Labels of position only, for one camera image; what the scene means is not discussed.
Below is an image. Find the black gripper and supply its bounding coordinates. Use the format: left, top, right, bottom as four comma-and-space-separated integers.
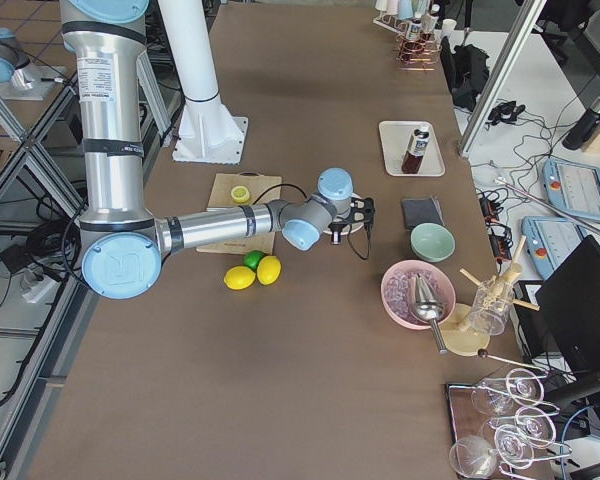
331, 197, 375, 245

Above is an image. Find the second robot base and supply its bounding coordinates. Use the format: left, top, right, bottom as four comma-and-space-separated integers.
0, 27, 55, 101

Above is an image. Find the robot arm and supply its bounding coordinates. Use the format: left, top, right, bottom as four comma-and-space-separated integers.
60, 1, 375, 299

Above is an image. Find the white rectangular tray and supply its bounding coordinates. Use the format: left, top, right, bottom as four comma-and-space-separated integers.
378, 120, 445, 177

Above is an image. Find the dark wooden glass tray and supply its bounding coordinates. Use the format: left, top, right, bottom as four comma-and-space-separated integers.
446, 384, 571, 479

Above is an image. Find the upper yellow lemon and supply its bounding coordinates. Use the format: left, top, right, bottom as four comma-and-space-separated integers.
256, 255, 282, 285

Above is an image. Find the yellow lemon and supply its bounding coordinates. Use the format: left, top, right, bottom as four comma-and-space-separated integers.
223, 265, 256, 290
256, 255, 282, 285

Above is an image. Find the grey folded cloth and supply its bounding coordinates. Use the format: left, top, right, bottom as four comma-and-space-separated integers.
401, 196, 444, 230

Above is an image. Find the pink bowl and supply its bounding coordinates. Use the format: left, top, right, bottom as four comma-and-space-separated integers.
381, 260, 456, 330

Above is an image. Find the green lime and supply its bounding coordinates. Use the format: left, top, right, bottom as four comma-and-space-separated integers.
243, 250, 267, 271

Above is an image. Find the green bowl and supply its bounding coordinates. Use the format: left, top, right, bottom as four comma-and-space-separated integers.
410, 223, 456, 263

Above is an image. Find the lower yellow lemon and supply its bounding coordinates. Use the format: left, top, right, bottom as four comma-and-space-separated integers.
223, 265, 256, 290

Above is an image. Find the half lemon slice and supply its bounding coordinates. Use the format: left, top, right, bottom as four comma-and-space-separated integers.
230, 185, 251, 204

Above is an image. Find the steel ice scoop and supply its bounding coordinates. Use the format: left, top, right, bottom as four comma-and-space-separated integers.
411, 273, 448, 354

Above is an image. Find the dark sauce bottle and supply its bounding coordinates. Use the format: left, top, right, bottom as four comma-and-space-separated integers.
401, 123, 430, 174

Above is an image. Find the wooden cutting board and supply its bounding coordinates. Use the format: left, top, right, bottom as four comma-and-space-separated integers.
196, 173, 282, 255

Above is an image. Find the wooden glass drying stand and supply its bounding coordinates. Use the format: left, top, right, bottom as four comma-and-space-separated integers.
441, 235, 540, 356

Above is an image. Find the clear glass mug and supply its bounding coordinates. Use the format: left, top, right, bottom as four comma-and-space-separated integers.
468, 280, 513, 335

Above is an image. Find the lower teach pendant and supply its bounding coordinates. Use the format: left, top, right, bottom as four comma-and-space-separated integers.
521, 216, 587, 280

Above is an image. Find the teach pendant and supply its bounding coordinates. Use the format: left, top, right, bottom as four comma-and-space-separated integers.
543, 157, 600, 222
521, 216, 587, 280

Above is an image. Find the wine glass upper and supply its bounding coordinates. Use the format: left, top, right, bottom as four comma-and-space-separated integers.
471, 368, 544, 416

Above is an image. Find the wine glass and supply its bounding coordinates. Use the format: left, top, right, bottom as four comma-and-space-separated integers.
494, 425, 534, 469
449, 435, 498, 479
471, 368, 544, 416
485, 407, 557, 448

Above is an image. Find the upper teach pendant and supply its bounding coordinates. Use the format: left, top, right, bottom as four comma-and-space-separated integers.
543, 157, 600, 222

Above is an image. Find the black monitor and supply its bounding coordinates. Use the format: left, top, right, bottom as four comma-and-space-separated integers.
536, 236, 600, 371

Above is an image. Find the wine glass front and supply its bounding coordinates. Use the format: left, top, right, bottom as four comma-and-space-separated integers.
449, 435, 498, 479

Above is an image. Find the wine glass middle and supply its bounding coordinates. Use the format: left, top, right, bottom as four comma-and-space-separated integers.
485, 407, 557, 448

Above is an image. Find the wine glass lower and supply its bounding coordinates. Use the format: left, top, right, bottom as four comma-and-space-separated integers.
494, 425, 534, 469

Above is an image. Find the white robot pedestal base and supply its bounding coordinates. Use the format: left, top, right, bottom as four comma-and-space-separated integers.
156, 0, 249, 166

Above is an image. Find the copper wire bottle rack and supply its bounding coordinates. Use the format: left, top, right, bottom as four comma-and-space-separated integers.
396, 30, 440, 72

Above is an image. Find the bottle in wire rack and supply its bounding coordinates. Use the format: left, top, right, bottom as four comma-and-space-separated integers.
404, 12, 422, 42

